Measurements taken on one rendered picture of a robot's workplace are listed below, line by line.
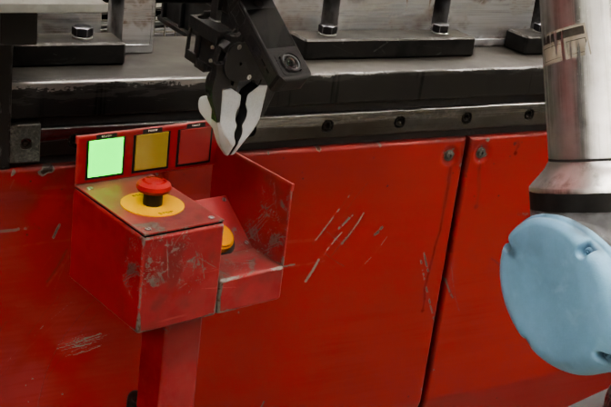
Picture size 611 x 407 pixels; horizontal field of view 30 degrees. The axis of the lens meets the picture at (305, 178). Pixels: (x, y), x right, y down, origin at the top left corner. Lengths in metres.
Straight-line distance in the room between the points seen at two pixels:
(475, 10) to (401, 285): 0.45
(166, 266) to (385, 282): 0.57
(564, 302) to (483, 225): 1.02
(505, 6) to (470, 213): 0.34
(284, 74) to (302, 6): 0.45
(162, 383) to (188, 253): 0.21
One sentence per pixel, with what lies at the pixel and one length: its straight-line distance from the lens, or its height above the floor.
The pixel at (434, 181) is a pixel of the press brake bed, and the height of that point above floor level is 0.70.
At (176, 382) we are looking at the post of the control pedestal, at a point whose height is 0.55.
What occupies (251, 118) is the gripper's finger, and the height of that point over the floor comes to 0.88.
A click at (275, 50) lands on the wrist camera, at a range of 1.23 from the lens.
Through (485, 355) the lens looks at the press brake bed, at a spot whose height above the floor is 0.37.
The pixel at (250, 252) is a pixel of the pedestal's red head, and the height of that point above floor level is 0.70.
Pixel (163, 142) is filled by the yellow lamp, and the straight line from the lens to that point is 1.38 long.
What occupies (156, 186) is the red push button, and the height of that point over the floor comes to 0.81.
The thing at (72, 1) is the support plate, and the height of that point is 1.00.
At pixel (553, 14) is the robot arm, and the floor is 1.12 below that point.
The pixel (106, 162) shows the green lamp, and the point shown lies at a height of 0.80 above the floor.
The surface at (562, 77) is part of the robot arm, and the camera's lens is 0.82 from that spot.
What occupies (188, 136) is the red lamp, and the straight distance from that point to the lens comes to 1.40.
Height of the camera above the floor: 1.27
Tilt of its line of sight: 20 degrees down
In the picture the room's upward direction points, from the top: 7 degrees clockwise
